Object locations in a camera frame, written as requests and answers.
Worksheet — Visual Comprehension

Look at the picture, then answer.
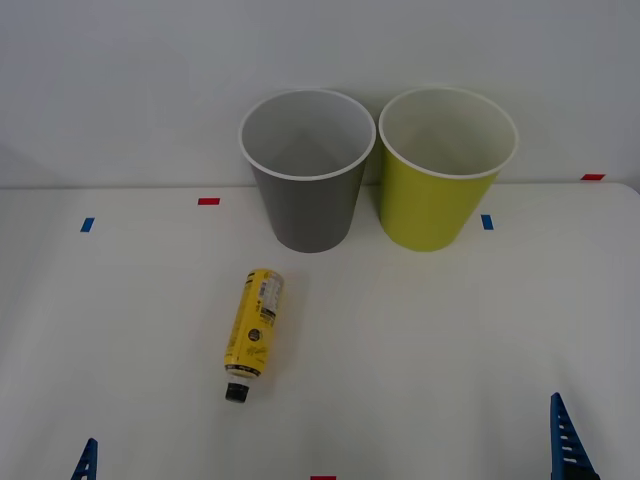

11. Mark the yellow-green plastic waste bin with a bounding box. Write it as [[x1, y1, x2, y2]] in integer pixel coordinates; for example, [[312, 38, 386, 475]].
[[377, 86, 520, 253]]

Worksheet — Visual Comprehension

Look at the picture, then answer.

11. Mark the yellow label plastic bottle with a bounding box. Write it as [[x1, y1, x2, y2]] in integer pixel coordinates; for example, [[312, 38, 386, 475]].
[[222, 268, 286, 404]]

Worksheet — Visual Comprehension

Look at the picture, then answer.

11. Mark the grey plastic waste bin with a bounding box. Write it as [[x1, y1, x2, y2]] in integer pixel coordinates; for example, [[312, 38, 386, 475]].
[[237, 88, 377, 254]]

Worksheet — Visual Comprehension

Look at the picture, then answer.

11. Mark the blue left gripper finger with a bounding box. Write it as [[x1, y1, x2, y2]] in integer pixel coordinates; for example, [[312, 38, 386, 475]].
[[69, 438, 99, 480]]

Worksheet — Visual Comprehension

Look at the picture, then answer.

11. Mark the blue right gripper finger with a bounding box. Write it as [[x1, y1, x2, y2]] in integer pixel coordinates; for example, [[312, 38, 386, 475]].
[[549, 392, 600, 480]]

